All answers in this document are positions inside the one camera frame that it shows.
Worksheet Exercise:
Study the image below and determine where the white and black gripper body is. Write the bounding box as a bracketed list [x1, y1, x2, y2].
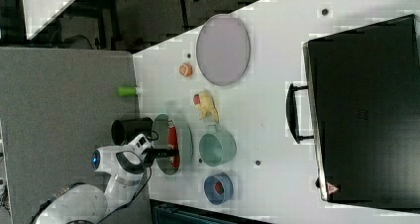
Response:
[127, 134, 165, 168]

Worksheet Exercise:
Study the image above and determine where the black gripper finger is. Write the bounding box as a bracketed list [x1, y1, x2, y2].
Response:
[157, 153, 177, 159]
[157, 149, 178, 153]

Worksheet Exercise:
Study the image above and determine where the red ketchup bottle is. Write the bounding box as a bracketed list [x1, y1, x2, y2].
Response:
[167, 120, 180, 168]

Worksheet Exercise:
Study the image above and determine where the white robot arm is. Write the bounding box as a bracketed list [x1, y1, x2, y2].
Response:
[31, 134, 178, 224]

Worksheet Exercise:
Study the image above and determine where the black cylindrical cup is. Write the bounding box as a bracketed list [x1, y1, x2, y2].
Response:
[111, 117, 153, 145]

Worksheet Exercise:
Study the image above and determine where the green mug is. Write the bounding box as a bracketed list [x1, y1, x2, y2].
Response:
[199, 125, 237, 167]

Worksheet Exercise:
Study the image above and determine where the green marker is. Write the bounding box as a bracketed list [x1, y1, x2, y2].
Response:
[118, 86, 142, 97]

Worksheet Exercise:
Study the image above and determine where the yellow plush toy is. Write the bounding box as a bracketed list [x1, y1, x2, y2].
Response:
[193, 91, 220, 123]

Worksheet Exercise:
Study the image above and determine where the blue bowl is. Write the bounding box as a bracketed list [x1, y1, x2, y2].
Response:
[204, 172, 234, 205]

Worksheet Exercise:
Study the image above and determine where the red toy in bowl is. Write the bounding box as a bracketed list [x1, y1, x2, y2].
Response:
[215, 182, 224, 194]

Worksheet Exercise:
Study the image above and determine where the small orange toy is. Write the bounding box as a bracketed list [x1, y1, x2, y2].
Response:
[179, 63, 193, 77]

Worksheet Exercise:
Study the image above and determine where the round grey plate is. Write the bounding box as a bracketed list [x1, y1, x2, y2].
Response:
[196, 14, 251, 86]

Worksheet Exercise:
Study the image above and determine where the black toaster oven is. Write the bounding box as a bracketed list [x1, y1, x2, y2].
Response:
[302, 15, 420, 213]

